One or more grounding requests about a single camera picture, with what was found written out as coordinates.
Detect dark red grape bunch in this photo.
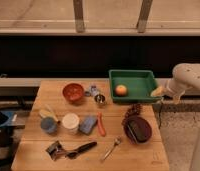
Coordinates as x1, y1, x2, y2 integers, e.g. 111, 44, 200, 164
122, 103, 142, 124

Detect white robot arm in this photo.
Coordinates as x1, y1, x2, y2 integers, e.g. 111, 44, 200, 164
151, 63, 200, 171

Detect green plastic tray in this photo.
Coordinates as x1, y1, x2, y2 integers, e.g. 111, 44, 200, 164
109, 70, 161, 103

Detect red yellow apple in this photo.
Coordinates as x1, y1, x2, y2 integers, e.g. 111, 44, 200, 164
115, 84, 128, 96

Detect black rectangular block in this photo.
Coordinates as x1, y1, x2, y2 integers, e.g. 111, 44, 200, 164
128, 121, 146, 142

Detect dark maroon bowl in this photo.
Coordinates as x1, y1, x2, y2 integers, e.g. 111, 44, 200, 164
122, 116, 152, 143

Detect small metal cup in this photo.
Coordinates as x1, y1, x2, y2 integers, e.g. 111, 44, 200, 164
94, 94, 105, 105

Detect orange carrot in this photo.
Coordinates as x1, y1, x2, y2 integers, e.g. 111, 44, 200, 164
97, 112, 106, 137

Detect crumpled blue white wrapper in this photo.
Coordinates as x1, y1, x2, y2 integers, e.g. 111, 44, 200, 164
85, 85, 100, 97

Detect red orange bowl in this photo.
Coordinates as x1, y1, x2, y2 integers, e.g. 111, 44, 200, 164
62, 83, 84, 102

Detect white cup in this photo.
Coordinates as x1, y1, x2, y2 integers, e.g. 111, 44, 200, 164
62, 113, 80, 135

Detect blue grey cup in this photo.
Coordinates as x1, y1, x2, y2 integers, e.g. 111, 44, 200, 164
40, 117, 57, 134

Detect yellow banana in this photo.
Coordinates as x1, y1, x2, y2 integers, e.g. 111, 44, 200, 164
39, 105, 60, 123

